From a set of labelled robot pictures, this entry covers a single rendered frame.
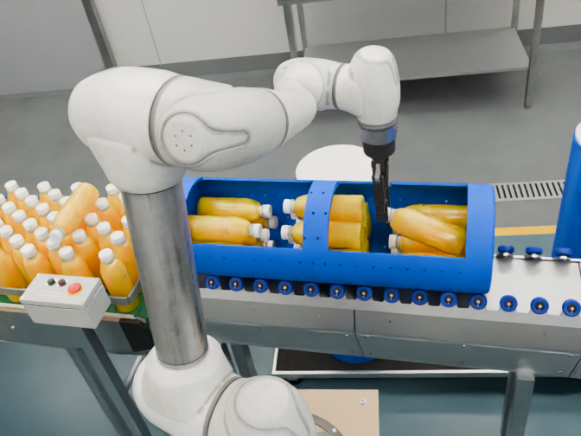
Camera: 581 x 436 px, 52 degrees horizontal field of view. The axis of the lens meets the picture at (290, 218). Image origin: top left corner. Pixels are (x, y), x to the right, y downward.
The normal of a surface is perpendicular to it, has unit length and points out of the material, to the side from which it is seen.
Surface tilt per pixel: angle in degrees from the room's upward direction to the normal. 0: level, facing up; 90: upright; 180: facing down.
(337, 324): 70
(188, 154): 64
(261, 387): 7
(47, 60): 90
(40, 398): 0
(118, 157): 86
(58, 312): 90
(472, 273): 86
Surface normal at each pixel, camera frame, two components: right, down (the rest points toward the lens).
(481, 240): -0.26, -0.01
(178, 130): -0.34, 0.32
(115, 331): -0.22, 0.65
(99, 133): -0.52, 0.51
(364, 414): -0.13, -0.76
